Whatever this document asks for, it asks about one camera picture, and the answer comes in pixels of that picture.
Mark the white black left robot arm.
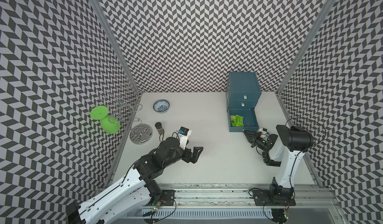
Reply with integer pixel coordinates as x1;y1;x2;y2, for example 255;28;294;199
66;137;203;224

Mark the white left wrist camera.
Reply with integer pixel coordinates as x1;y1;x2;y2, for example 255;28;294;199
178;127;192;150

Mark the chrome wire cup rack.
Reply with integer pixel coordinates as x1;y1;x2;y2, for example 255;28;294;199
98;89;144;134

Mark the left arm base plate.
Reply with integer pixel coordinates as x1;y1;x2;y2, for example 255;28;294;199
148;189;176;206

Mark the aluminium front rail frame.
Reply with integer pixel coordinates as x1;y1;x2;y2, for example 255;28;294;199
86;183;349;224

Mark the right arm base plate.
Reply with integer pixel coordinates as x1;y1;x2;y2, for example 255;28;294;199
251;189;296;207

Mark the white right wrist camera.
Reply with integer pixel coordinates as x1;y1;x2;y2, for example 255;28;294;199
257;127;269;136

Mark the blue white porcelain bowl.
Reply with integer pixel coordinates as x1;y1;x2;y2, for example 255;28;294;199
153;99;170;113

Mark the green plastic cup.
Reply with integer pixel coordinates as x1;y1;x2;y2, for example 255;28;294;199
90;105;109;120
100;115;121;134

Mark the black lid spice jar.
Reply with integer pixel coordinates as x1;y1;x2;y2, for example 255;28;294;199
155;122;164;135

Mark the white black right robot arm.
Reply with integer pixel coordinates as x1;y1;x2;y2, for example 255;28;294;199
243;125;314;202

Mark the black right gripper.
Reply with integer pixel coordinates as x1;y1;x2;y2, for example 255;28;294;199
243;130;269;152

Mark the green cookie packet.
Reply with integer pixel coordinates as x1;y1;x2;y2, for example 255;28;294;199
230;115;244;127

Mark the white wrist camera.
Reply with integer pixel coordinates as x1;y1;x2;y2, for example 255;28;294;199
178;127;192;150
257;127;269;136

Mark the green plastic cup upper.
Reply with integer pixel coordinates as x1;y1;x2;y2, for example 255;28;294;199
90;105;109;120

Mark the teal three-drawer cabinet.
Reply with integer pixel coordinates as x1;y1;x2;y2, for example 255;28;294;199
225;72;262;132

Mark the green plastic cup lower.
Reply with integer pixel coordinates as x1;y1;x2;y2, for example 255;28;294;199
100;115;121;134

